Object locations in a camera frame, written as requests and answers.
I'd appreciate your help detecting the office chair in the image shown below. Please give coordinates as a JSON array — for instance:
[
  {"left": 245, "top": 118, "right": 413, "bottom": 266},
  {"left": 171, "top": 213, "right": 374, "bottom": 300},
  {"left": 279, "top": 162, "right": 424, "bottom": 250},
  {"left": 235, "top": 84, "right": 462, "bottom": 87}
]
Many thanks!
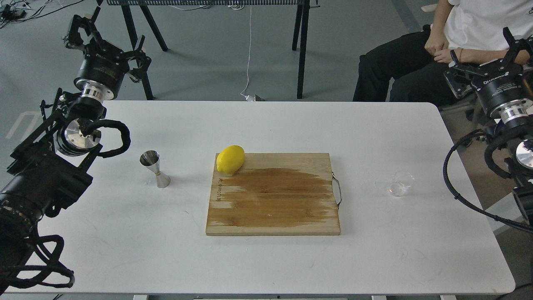
[{"left": 438, "top": 94, "right": 493, "bottom": 142}]

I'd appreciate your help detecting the clear glass measuring cup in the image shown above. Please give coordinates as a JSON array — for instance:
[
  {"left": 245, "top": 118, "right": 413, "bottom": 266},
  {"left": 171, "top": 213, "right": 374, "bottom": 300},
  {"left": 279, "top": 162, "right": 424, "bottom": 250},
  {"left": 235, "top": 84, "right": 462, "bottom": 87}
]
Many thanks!
[{"left": 387, "top": 171, "right": 415, "bottom": 197}]

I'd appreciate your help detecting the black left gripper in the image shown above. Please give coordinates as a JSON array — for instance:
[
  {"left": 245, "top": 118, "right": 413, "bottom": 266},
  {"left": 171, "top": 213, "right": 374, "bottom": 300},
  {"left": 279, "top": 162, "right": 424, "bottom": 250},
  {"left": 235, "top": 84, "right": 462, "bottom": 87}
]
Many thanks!
[{"left": 63, "top": 6, "right": 152, "bottom": 100}]

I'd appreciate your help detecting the floor cables bundle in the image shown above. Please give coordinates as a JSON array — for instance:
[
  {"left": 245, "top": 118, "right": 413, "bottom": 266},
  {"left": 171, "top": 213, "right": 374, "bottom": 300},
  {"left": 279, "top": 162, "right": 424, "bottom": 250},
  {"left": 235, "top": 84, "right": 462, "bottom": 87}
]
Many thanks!
[{"left": 0, "top": 0, "right": 86, "bottom": 29}]

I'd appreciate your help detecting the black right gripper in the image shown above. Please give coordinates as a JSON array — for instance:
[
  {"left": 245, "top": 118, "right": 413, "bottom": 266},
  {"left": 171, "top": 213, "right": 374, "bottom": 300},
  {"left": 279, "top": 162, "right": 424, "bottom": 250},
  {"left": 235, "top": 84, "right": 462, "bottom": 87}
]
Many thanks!
[{"left": 445, "top": 27, "right": 533, "bottom": 117}]

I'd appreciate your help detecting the white hanging cable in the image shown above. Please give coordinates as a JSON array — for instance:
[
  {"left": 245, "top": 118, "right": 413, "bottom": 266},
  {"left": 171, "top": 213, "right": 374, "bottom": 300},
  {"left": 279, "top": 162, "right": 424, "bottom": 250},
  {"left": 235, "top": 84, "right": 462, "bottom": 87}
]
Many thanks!
[{"left": 240, "top": 3, "right": 264, "bottom": 102}]

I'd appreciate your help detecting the steel double jigger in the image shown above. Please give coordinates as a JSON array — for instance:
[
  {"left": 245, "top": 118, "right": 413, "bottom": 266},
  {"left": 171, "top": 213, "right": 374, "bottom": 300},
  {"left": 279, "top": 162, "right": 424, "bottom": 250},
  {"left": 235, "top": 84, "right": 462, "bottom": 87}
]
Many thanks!
[{"left": 139, "top": 150, "right": 171, "bottom": 188}]

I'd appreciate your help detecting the seated person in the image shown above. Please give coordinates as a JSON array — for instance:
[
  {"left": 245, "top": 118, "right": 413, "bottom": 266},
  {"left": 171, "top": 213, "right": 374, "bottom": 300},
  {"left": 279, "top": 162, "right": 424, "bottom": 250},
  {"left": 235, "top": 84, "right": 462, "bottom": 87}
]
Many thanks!
[{"left": 353, "top": 0, "right": 532, "bottom": 106}]

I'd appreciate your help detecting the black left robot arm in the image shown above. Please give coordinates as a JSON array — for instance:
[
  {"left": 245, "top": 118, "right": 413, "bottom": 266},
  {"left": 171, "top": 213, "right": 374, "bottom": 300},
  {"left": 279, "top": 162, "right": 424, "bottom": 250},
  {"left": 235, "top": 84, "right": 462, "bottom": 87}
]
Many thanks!
[{"left": 0, "top": 6, "right": 152, "bottom": 292}]

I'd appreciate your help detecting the black metal table frame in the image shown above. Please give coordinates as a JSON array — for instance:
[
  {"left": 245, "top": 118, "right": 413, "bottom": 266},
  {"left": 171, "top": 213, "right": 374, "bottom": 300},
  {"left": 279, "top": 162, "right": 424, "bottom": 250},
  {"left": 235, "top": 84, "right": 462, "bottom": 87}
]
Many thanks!
[{"left": 102, "top": 0, "right": 313, "bottom": 101}]

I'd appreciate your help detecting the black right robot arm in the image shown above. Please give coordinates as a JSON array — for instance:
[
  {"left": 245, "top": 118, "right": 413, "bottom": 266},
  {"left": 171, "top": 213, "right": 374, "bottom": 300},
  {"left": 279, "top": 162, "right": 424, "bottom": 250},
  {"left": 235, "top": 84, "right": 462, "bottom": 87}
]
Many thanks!
[{"left": 442, "top": 27, "right": 533, "bottom": 233}]

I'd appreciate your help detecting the yellow lemon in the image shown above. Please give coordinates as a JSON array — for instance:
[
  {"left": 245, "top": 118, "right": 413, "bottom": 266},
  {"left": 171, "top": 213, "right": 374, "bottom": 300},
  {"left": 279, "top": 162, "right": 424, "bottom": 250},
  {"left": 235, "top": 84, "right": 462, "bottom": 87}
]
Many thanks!
[{"left": 216, "top": 145, "right": 245, "bottom": 175}]

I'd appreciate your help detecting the wooden cutting board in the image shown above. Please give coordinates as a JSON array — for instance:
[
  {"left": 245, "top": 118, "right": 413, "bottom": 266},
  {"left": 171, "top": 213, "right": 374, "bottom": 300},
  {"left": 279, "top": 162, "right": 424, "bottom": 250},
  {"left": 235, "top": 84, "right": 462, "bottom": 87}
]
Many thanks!
[{"left": 205, "top": 152, "right": 341, "bottom": 237}]

